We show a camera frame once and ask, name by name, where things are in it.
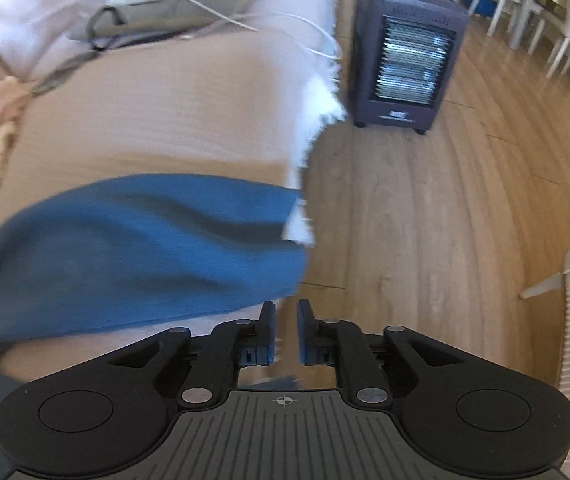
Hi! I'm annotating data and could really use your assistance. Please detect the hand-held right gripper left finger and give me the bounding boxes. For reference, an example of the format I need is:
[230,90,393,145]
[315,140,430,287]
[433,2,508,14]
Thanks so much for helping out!
[108,301,278,409]

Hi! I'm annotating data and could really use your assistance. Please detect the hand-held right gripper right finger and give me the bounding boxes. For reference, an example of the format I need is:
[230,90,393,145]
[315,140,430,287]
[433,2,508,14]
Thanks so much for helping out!
[297,299,466,407]

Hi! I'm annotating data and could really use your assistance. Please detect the blue fleece pants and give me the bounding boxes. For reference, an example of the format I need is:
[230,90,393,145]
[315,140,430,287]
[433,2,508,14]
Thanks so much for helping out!
[0,173,312,361]

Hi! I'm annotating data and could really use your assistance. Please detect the dark electric heater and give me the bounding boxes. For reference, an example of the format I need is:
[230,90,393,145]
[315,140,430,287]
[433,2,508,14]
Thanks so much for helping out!
[347,0,470,136]

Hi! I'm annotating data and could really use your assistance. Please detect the smartphone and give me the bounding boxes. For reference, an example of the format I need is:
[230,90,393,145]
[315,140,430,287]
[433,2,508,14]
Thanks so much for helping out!
[30,52,101,97]

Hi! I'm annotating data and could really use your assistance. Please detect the grey cushion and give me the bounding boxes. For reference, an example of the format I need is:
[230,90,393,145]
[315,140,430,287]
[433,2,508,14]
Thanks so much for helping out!
[68,0,293,43]

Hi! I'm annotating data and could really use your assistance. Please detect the printed sofa back cushion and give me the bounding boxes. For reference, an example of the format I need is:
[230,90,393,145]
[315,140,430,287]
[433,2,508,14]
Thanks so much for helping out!
[0,0,116,78]

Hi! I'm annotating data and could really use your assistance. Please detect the white cable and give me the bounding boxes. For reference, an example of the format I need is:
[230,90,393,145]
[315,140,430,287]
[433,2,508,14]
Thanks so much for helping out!
[0,0,341,61]

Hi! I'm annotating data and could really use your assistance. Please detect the black cable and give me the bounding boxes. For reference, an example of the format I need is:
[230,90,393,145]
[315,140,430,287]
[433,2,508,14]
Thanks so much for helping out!
[88,5,131,51]

